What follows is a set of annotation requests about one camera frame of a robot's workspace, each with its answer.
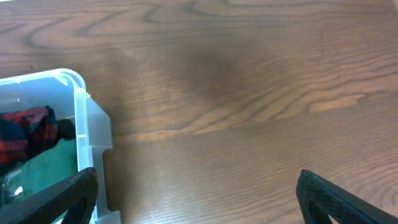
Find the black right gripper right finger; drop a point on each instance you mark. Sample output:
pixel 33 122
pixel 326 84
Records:
pixel 322 201

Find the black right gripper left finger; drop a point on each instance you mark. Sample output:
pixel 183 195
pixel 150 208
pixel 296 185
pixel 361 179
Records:
pixel 74 197

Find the dark green cloth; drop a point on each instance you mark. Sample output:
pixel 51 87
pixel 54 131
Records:
pixel 25 179

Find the black cloth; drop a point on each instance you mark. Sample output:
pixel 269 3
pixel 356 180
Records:
pixel 66 130

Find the red plaid shirt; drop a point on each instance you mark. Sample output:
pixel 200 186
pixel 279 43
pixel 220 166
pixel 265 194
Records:
pixel 26 134

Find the clear plastic storage bin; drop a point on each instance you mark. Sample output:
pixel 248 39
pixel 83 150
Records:
pixel 64 90

